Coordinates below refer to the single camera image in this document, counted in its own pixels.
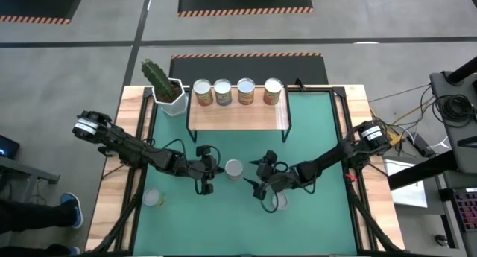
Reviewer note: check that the green table mat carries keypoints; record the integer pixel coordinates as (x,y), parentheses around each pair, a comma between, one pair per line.
(223,231)

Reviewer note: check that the white paper sheet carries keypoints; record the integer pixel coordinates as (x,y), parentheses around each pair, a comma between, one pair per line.
(410,193)

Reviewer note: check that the orange yellow food can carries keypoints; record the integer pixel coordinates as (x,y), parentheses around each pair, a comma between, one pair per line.
(246,85)

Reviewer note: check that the orange green beans can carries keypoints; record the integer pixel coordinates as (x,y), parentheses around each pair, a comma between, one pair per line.
(202,86)

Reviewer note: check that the backlit keyboard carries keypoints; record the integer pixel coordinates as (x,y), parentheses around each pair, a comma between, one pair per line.
(467,208)

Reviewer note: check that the orange corn can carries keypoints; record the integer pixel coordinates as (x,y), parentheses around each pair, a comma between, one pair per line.
(234,167)

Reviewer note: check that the black aluminium table frame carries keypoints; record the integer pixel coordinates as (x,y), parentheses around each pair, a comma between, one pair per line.
(370,221)

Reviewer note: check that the grey equipment cart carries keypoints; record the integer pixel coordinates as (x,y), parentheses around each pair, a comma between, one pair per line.
(443,85)

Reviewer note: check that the green cactus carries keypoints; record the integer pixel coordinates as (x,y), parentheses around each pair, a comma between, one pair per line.
(158,76)

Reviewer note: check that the black striped-edge floor mat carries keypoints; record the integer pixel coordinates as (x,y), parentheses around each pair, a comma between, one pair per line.
(37,5)
(242,0)
(246,69)

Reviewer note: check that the green label can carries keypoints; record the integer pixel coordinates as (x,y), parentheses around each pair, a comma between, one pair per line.
(152,196)

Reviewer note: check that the orange pineapple can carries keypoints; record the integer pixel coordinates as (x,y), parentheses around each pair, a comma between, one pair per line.
(273,86)

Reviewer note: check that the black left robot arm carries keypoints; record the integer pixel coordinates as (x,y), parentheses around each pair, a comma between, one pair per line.
(130,149)

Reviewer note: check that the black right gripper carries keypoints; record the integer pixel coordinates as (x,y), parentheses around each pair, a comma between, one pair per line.
(275,177)

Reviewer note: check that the blue peas can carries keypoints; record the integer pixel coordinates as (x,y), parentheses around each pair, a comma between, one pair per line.
(223,86)

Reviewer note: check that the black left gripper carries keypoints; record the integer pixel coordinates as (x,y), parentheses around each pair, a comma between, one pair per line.
(201,169)

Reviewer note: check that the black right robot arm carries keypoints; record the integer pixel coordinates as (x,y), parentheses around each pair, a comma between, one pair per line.
(328,158)

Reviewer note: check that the grey desk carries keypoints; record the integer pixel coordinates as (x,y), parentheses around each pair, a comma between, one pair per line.
(37,172)

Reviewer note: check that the black diagonal bar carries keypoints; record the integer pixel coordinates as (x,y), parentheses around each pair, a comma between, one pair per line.
(421,169)

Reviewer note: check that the small black caster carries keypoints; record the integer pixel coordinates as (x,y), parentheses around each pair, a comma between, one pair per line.
(441,240)

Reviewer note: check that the black power strip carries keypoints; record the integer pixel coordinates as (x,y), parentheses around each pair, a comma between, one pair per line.
(420,144)

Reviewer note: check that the small black clamp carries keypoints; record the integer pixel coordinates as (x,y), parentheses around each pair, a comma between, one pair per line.
(299,83)

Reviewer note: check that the person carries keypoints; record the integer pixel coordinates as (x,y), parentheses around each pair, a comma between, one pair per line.
(33,216)

